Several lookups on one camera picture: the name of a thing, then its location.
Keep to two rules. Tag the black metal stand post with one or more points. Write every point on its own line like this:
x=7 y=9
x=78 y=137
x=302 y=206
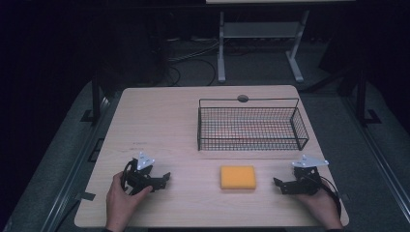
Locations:
x=361 y=96
x=95 y=96

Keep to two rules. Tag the grey table grommet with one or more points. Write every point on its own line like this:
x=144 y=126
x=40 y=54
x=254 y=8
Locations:
x=242 y=98

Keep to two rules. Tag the person's left hand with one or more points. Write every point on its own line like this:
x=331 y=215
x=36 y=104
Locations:
x=117 y=203

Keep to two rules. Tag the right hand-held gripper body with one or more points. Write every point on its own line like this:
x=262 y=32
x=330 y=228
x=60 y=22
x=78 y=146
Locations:
x=307 y=180

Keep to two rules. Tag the yellow sponge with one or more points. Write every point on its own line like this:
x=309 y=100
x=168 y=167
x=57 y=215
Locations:
x=238 y=177

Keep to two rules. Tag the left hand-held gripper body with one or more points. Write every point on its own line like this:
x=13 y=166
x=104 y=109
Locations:
x=137 y=179

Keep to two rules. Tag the person's right hand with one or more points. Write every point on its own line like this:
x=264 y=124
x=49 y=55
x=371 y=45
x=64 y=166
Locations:
x=324 y=208

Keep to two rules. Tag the white desk frame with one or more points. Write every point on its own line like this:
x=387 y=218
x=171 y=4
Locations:
x=259 y=30

